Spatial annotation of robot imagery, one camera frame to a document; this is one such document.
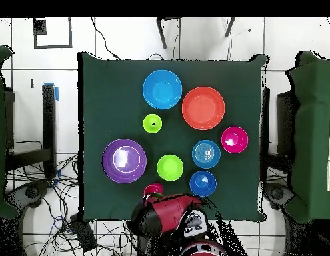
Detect small ribbed green bowl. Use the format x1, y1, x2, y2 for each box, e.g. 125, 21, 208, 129
156, 153, 185, 182

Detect purple plastic bowl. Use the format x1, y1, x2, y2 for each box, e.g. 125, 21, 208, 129
101, 137, 148, 185

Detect red plastic cup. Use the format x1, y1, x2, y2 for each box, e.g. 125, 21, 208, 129
142, 182, 165, 201

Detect green plastic cup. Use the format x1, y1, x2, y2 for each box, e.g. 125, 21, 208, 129
142, 113, 163, 134

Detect ribbed light blue bowl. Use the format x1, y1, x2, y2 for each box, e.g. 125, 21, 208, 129
191, 139, 221, 169

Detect orange plastic bowl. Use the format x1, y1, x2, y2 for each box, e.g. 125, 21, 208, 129
181, 85, 226, 131

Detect large light blue bowl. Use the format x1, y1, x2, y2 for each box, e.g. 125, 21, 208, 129
142, 69, 183, 111

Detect dark blue bowl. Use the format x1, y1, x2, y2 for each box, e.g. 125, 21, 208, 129
189, 170, 217, 198

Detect pink plastic bowl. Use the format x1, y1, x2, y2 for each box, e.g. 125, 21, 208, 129
221, 125, 249, 155

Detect dark green table cloth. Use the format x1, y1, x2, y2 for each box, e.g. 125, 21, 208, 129
77, 51, 269, 223

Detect black metal chair legs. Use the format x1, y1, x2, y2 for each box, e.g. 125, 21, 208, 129
155, 16, 237, 49

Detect black power strip box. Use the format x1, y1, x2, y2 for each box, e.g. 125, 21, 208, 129
69, 213, 98, 253

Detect black floor cable with plug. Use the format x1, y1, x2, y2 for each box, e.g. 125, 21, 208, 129
90, 17, 121, 60

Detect black stand post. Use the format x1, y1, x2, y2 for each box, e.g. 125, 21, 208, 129
41, 83, 57, 178

